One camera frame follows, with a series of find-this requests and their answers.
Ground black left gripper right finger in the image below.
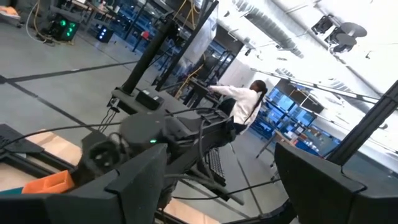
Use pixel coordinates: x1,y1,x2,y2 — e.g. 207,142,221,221
275,142,398,224

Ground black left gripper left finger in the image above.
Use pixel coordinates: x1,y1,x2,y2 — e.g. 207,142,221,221
0,143,169,224

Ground orange stud block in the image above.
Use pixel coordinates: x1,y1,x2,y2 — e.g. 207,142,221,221
21,169,76,195

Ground teal plastic bin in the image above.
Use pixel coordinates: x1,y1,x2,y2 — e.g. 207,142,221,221
0,185,25,196

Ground blue display screens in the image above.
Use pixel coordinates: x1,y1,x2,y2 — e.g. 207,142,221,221
267,86,317,127

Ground small black desk box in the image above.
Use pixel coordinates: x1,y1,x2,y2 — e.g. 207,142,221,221
134,89,165,111

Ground backlit black keyboard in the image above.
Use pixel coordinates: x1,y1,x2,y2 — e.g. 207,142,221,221
203,146,227,187

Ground grey desk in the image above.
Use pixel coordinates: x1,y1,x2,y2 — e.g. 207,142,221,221
110,86,237,131

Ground person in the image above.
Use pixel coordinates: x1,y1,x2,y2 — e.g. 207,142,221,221
207,79,269,135

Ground black office chair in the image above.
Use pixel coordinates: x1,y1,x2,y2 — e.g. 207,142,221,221
217,98,237,116

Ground black desk pole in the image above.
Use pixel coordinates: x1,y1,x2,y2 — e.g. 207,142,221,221
121,18,178,94

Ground computer with blue lights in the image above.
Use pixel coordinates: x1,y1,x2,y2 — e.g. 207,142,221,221
95,25,115,44

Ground computer with green lights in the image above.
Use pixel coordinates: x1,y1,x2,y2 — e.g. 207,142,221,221
49,14,80,42

